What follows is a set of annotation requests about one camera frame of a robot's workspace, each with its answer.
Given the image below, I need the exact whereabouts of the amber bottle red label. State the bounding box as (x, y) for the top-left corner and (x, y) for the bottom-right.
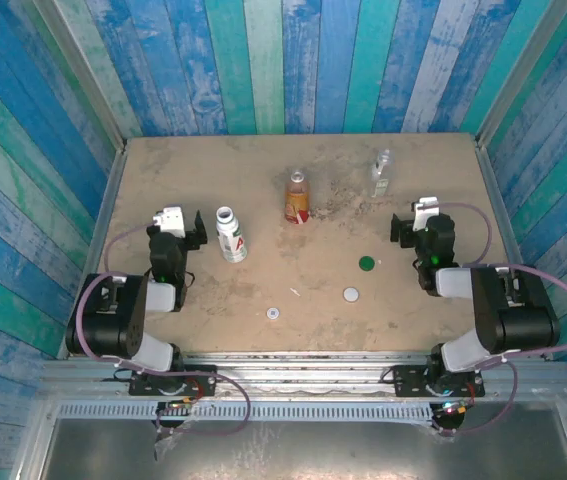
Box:
(284, 168), (312, 225)

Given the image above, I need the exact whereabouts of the aluminium corner post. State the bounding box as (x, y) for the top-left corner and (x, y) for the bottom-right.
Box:
(32, 0), (129, 154)
(475, 0), (567, 146)

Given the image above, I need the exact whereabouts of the aluminium mounting rail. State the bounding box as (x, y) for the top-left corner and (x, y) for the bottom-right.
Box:
(37, 351), (567, 401)

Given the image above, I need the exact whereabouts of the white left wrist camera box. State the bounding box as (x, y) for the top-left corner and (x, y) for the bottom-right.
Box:
(152, 205), (187, 236)

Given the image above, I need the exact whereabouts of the white bottle red green label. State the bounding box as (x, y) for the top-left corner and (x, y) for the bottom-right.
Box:
(215, 205), (249, 265)

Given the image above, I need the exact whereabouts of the aluminium side rail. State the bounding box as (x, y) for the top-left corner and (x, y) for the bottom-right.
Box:
(57, 147), (130, 359)
(475, 139), (554, 360)

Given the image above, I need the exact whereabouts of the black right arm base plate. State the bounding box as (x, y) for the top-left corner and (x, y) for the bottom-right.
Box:
(392, 364), (486, 399)

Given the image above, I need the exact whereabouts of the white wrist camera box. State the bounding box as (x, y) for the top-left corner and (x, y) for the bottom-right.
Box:
(411, 196), (440, 232)
(152, 205), (187, 236)

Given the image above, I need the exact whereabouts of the grey metal panel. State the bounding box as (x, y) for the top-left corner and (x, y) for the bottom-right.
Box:
(37, 418), (567, 480)

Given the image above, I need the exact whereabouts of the small electronics board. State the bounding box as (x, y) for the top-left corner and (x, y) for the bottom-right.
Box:
(156, 397), (199, 416)
(435, 399), (474, 417)

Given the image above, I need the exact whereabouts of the clear bottle green label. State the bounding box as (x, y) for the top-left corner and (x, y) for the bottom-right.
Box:
(367, 148), (395, 199)

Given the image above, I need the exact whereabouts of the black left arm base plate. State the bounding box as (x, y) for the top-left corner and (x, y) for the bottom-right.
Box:
(127, 363), (218, 399)

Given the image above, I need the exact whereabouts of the slotted grey cable duct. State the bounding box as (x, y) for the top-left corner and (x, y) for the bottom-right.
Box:
(55, 402), (437, 425)

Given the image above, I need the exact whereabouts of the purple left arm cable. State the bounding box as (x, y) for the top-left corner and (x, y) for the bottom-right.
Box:
(75, 223), (252, 437)

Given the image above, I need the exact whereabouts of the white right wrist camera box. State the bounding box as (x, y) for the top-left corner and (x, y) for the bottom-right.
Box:
(411, 196), (440, 232)

